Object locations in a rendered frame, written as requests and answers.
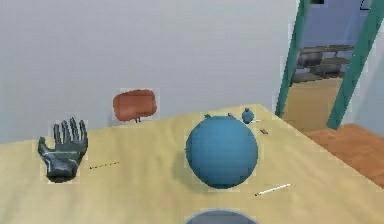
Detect beige dining table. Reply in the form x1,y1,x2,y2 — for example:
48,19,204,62
0,103,384,224

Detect grey blue bowl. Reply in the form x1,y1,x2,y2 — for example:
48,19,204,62
183,208,260,224

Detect large blue ball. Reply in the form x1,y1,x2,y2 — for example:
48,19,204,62
185,113,259,190

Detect small blue round object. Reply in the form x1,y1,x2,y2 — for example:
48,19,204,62
241,107,255,125

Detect brown chair backrest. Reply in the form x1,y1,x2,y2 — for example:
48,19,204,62
112,88,158,124

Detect yellow black pencil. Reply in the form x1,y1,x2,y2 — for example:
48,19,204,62
89,161,120,170

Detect white pen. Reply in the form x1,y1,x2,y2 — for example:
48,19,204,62
254,183,292,197

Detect dark grey hand statue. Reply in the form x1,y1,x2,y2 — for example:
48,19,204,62
37,116,89,184

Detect dark wooden shelf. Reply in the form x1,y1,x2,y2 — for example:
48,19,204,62
291,44,355,84

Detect teal door frame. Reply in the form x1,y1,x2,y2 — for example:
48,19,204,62
275,0,384,131

